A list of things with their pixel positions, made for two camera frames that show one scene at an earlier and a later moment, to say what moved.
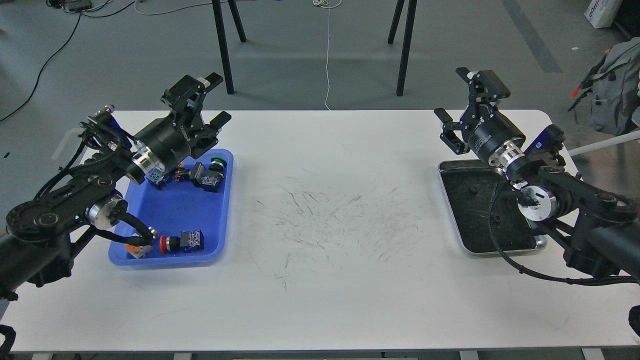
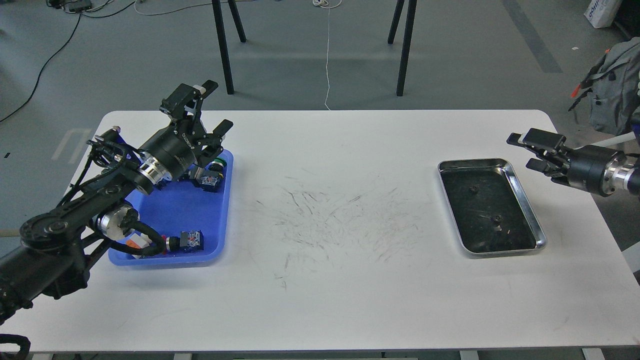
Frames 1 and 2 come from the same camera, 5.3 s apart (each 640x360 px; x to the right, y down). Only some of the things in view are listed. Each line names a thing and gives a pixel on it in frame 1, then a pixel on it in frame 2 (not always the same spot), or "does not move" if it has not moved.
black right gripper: [488, 129] -> [580, 167]
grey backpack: [611, 85] does not move
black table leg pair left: [222, 40] does not move
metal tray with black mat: [469, 184] does not move
